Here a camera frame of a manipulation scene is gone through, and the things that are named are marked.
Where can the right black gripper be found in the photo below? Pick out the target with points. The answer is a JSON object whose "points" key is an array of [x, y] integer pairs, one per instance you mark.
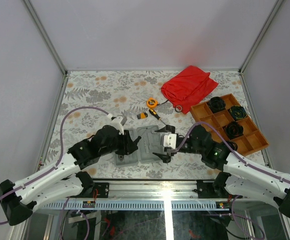
{"points": [[168, 128]]}

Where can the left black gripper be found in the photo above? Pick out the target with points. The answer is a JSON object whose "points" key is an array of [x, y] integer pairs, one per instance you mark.
{"points": [[129, 146]]}

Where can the grey plastic tool case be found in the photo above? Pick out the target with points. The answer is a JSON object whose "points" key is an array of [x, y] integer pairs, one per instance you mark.
{"points": [[149, 143]]}

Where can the black yellow screwdriver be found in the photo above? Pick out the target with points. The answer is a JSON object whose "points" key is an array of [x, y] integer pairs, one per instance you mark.
{"points": [[155, 114]]}

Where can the orange handled pliers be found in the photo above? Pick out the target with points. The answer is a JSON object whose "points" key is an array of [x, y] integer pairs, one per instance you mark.
{"points": [[121, 157]]}

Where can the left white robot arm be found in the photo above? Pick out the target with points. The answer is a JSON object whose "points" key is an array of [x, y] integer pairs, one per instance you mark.
{"points": [[66, 178]]}

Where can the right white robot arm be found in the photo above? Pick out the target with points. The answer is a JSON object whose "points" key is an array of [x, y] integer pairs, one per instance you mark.
{"points": [[238, 175]]}

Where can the hex key set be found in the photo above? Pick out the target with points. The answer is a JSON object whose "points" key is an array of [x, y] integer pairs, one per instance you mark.
{"points": [[142, 115]]}

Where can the black tape roll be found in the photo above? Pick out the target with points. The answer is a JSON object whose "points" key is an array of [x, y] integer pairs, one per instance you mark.
{"points": [[178, 108]]}

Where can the orange tape measure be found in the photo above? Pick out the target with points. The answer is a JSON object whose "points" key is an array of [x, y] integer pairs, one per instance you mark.
{"points": [[152, 103]]}

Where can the red folded cloth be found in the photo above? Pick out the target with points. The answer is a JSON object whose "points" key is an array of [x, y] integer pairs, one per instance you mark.
{"points": [[188, 88]]}

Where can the black spinning top upper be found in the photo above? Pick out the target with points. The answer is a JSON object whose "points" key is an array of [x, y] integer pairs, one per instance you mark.
{"points": [[216, 104]]}

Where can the wooden compartment tray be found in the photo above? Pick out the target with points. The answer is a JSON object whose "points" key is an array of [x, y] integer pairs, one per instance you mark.
{"points": [[231, 120]]}

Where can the black orange spinning top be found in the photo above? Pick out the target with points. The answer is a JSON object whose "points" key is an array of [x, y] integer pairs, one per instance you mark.
{"points": [[233, 130]]}

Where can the green black spinning top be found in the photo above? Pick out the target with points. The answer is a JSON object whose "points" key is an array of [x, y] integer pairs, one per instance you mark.
{"points": [[237, 112]]}

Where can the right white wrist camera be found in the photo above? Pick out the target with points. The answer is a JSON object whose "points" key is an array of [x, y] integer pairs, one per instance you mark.
{"points": [[169, 140]]}

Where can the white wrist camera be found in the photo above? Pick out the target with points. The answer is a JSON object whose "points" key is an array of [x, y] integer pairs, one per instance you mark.
{"points": [[169, 140], [117, 122]]}

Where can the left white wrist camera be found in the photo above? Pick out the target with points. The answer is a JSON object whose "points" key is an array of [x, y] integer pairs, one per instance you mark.
{"points": [[117, 122]]}

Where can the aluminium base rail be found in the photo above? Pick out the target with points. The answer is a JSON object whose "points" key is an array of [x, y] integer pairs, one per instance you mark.
{"points": [[144, 195]]}

